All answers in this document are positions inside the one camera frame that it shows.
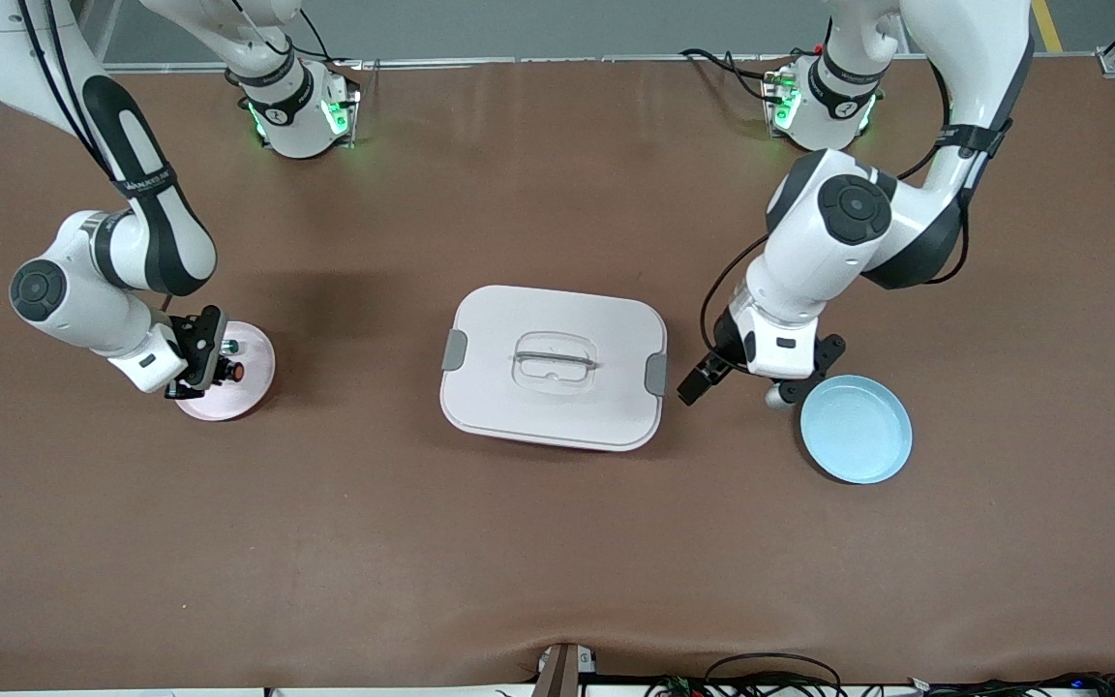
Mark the light blue round plate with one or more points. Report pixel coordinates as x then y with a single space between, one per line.
858 431

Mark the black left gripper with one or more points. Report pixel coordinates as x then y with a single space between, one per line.
720 350

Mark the pink round plate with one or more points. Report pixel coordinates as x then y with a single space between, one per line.
248 392

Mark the silver table edge rail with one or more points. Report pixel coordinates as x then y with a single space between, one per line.
441 63

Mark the brown camera mount post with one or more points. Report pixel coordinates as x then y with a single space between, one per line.
560 673

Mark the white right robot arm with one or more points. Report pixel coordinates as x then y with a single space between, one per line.
146 247

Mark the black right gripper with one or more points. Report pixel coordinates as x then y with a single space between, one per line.
192 341

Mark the white circuit breaker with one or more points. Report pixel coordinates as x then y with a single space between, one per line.
230 344

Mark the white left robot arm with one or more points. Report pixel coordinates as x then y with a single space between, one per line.
809 281

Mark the orange push button switch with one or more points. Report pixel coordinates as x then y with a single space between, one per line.
236 372

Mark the white lidded storage box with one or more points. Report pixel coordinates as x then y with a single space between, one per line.
490 387

